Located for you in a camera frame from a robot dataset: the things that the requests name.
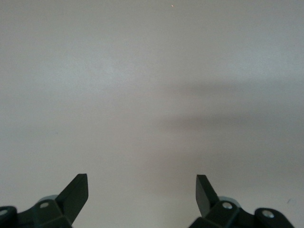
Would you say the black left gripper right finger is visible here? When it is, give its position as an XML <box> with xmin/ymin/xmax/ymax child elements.
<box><xmin>189</xmin><ymin>174</ymin><xmax>257</xmax><ymax>228</ymax></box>

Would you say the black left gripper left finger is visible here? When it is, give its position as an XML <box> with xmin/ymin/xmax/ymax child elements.
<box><xmin>16</xmin><ymin>173</ymin><xmax>89</xmax><ymax>228</ymax></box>

